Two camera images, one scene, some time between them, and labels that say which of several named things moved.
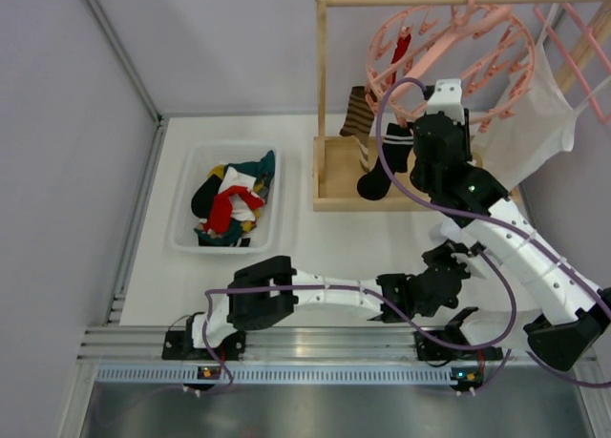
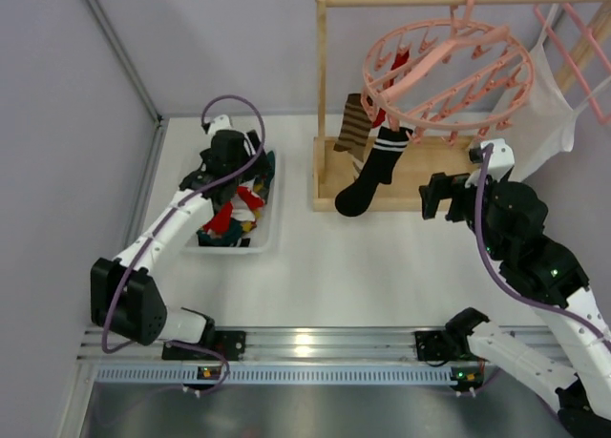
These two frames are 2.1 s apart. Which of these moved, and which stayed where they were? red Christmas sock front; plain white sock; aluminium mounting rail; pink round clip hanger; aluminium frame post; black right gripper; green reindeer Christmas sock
Moved: black right gripper; pink round clip hanger
Stayed: plain white sock; green reindeer Christmas sock; red Christmas sock front; aluminium mounting rail; aluminium frame post
